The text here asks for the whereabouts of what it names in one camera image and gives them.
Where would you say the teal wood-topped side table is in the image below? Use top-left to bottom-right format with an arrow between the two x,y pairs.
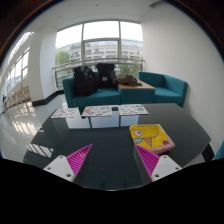
117,79 -> 156,105

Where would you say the teal armchair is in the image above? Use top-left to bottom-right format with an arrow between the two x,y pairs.
138,71 -> 189,108

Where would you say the teal chair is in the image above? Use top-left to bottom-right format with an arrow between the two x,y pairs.
213,141 -> 224,161

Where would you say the metal window railing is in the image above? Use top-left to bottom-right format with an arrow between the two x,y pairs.
52,58 -> 146,90

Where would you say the teal sofa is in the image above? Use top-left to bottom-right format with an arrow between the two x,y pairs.
62,74 -> 122,108

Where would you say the wooden balustrade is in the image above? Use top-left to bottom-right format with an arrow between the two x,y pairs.
4,85 -> 33,110

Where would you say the yellow pink cartoon towel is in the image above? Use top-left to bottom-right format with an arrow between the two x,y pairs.
129,123 -> 176,155

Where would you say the printed paper sheet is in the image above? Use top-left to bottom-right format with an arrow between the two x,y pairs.
81,105 -> 113,118
50,107 -> 80,119
118,104 -> 150,116

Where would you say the black backpack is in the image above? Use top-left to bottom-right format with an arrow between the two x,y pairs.
95,62 -> 116,89

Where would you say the black bag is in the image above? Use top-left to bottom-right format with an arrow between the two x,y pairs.
73,65 -> 99,98

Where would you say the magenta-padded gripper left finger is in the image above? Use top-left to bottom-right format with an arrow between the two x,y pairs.
43,143 -> 96,188

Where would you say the brown crumpled jacket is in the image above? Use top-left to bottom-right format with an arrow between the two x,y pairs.
114,73 -> 143,87

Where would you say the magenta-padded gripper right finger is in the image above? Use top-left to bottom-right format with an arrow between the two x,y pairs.
133,143 -> 183,187

